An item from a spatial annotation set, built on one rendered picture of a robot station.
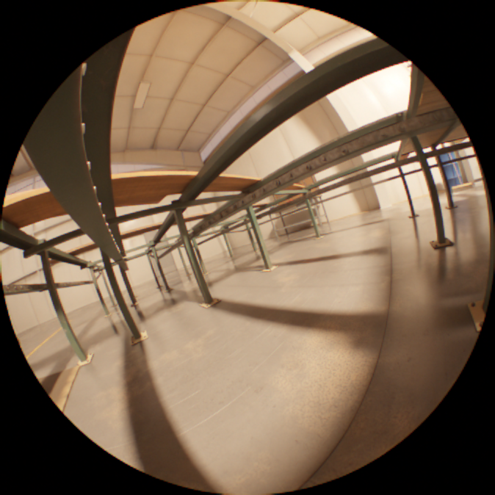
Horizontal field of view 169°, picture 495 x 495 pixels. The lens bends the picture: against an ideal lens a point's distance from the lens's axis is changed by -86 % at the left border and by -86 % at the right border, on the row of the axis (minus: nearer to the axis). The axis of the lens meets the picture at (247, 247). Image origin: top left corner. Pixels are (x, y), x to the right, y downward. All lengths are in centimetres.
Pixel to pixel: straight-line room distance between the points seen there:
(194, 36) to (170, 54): 99
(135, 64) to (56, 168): 680
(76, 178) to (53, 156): 5
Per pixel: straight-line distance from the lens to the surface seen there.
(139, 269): 780
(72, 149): 19
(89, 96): 51
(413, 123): 56
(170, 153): 1020
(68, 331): 129
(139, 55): 689
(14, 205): 99
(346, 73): 72
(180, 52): 684
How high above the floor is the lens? 38
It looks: 4 degrees down
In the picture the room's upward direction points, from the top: 19 degrees counter-clockwise
